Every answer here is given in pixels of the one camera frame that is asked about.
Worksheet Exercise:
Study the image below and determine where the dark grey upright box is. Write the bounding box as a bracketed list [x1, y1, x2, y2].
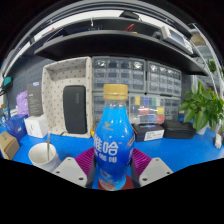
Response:
[26, 81, 45, 117]

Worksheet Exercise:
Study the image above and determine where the brown cardboard box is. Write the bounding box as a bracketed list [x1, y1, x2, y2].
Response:
[0, 130, 21, 161]

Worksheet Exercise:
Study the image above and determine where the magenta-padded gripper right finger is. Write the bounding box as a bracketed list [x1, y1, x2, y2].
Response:
[130, 147, 174, 188]

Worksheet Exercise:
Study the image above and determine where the white power adapter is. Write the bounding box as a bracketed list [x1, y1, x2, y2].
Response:
[214, 133, 224, 150]

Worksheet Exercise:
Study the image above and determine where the blue drink bottle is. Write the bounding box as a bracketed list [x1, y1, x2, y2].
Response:
[92, 83, 136, 192]

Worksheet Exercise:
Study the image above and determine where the black box with white label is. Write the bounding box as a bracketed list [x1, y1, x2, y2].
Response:
[132, 123, 166, 143]

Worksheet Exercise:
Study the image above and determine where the green leafy plant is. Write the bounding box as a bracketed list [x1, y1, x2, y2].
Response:
[178, 79, 224, 133]

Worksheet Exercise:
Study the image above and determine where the metal spoon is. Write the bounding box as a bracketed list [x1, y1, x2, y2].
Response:
[45, 130, 53, 163]

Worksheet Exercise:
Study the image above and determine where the white plant pot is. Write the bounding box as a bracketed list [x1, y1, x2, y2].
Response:
[196, 123, 209, 135]

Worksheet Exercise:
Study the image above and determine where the teal plastic bin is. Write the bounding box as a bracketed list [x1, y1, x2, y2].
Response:
[2, 76, 13, 88]

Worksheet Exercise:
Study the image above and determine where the white perforated tray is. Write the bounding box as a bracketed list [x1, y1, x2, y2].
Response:
[41, 56, 94, 139]

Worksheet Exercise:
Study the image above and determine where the black wall shelf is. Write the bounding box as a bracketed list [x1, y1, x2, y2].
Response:
[33, 29, 209, 77]

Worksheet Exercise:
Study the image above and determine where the white bench instrument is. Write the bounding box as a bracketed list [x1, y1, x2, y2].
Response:
[160, 25, 195, 54]

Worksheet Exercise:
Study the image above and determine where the white carton box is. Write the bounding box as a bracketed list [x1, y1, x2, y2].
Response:
[23, 114, 49, 139]

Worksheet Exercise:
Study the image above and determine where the purple plastic bag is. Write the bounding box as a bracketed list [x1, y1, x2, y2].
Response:
[15, 90, 30, 117]

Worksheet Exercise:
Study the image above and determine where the black flat case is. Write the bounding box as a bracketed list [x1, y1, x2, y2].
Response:
[163, 119, 197, 140]

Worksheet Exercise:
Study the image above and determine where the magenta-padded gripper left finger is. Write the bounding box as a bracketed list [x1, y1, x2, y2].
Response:
[53, 146, 98, 190]

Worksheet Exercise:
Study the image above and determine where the yellow multimeter with red leads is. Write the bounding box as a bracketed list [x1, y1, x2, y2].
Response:
[89, 123, 97, 138]

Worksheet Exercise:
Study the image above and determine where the yellow tool with red leads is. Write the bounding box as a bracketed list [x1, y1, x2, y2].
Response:
[123, 23, 138, 34]

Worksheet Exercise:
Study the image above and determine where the black rounded device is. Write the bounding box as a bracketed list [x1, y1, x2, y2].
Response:
[119, 10, 141, 21]

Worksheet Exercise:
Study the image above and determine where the blue carton box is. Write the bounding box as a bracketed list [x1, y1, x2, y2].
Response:
[3, 114, 29, 141]

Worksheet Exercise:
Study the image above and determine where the black rectangular pouch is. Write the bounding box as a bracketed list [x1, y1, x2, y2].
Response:
[62, 85, 88, 135]

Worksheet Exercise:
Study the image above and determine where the white shelf unit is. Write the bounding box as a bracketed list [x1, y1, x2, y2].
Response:
[189, 23, 224, 98]

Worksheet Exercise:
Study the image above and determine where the white ribbed cup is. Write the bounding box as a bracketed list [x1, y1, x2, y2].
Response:
[28, 142, 62, 173]

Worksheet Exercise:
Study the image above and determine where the clear organizer with coloured parts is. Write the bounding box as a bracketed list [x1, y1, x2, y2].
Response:
[128, 94, 167, 125]

